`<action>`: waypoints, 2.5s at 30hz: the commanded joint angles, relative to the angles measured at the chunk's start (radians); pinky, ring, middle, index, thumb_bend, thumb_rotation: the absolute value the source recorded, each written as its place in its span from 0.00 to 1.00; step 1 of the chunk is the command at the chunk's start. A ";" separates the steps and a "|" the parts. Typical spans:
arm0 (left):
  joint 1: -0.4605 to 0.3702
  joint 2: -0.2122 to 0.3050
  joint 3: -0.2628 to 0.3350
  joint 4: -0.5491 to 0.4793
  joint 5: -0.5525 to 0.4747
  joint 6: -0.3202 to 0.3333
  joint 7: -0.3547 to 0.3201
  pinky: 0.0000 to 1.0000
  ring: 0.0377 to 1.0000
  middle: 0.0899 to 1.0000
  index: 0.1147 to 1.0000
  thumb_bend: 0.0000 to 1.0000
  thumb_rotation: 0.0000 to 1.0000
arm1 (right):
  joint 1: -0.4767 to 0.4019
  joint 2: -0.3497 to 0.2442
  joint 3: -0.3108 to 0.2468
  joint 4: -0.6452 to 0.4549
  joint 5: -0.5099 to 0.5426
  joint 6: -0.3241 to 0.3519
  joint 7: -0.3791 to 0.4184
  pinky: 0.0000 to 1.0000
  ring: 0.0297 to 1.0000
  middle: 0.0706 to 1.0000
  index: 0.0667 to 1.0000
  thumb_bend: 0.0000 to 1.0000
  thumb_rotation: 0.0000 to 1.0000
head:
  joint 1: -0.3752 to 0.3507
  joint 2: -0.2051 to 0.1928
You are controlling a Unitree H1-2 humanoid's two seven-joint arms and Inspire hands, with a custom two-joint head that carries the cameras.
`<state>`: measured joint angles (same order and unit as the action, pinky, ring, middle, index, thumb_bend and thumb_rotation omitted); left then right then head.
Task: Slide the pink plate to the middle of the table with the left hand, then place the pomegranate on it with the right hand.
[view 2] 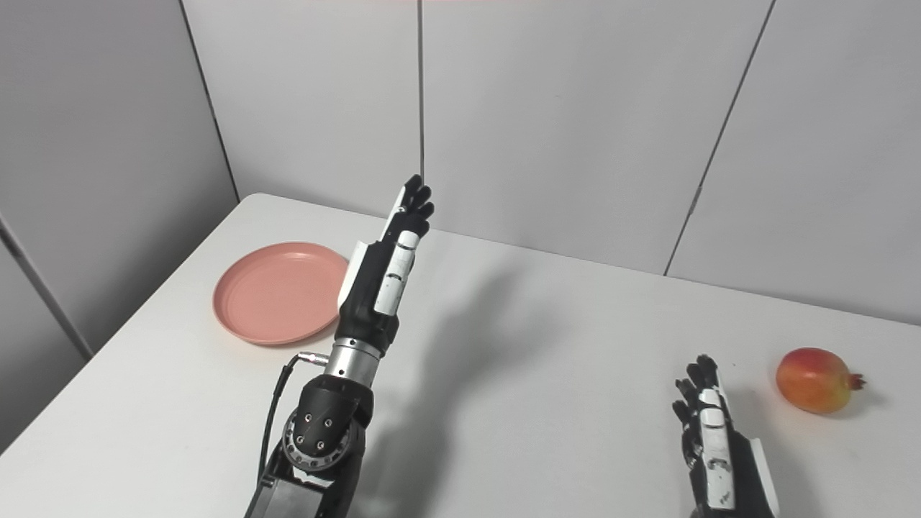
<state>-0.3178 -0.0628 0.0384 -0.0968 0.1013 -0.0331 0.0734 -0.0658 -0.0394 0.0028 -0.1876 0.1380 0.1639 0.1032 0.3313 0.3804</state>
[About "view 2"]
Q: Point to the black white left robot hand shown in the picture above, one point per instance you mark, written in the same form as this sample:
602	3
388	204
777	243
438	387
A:
363	302

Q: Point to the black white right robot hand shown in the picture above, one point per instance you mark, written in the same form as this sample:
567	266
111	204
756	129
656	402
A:
741	482

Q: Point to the pink round plate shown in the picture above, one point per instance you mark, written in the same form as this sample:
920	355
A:
277	295

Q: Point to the red yellow pomegranate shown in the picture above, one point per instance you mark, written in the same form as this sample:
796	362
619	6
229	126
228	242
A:
813	381

